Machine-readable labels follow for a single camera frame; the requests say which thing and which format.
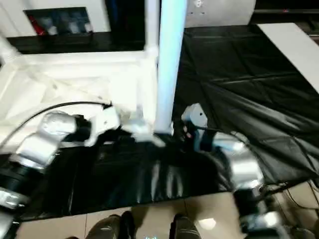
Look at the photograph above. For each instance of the white plastic table top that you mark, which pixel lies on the white plastic table top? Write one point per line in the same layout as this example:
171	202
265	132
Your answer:
62	74

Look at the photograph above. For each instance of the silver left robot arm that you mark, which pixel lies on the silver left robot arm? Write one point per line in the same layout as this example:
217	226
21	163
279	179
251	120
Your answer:
37	147

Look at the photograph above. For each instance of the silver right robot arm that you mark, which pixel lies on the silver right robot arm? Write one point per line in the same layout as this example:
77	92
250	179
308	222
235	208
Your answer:
244	164

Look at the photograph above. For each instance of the black table mat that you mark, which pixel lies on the black table mat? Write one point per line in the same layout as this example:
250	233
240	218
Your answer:
249	87

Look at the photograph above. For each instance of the dark right robot foot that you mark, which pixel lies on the dark right robot foot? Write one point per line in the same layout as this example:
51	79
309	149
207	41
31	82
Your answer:
184	229

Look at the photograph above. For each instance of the dark robot foot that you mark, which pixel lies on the dark robot foot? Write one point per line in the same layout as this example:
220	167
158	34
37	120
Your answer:
184	229
107	227

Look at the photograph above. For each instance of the dark left robot foot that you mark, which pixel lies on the dark left robot foot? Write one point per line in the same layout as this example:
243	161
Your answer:
107	227

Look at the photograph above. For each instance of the glossy black box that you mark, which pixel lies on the glossy black box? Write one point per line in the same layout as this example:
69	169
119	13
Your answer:
127	20

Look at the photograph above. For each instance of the white flat board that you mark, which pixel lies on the white flat board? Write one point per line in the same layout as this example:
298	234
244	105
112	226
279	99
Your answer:
291	49

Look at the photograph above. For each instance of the white cabinet with glass doors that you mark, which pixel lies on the white cabinet with glass doors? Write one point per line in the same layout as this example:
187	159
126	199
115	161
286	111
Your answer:
99	15

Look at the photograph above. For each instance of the black monitor with red logo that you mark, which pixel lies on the black monitor with red logo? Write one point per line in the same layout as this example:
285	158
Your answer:
286	10

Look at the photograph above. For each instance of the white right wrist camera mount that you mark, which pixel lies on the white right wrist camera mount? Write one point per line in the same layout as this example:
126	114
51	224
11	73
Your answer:
197	115

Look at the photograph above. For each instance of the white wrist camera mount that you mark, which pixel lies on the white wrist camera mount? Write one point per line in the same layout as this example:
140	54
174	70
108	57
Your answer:
197	115
107	122

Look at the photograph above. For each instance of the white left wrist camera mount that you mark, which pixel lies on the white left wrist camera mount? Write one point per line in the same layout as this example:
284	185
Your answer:
107	122

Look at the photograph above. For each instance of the white panel with round mount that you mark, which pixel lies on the white panel with round mount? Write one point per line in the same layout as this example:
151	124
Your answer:
224	12

